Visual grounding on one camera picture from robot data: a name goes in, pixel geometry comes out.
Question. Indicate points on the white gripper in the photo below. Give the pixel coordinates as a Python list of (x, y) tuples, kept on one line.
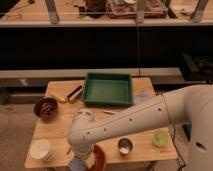
[(86, 156)]

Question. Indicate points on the black wooden brush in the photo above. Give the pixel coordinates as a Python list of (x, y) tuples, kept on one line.
[(74, 94)]

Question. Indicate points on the wooden handled utensil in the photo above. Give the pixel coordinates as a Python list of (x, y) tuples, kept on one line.
[(110, 112)]

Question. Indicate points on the green small cup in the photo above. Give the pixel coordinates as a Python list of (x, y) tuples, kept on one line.
[(160, 138)]

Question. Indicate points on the small metal cup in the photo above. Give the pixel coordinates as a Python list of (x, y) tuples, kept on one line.
[(125, 146)]

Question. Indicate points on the yellow corn toy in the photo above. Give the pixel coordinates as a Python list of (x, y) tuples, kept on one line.
[(58, 98)]

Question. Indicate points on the black foot pedal box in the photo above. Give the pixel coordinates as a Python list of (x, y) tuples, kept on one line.
[(187, 130)]

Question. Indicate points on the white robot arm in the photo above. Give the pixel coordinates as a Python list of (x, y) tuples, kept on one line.
[(192, 104)]

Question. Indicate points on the green plastic tray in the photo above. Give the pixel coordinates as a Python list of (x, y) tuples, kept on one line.
[(107, 89)]

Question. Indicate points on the red bowl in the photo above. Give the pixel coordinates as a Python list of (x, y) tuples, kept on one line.
[(98, 159)]

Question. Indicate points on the grey blue sponge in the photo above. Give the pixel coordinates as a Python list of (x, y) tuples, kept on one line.
[(77, 165)]

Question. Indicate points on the dark bowl with nuts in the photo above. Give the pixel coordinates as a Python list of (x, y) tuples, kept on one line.
[(46, 108)]

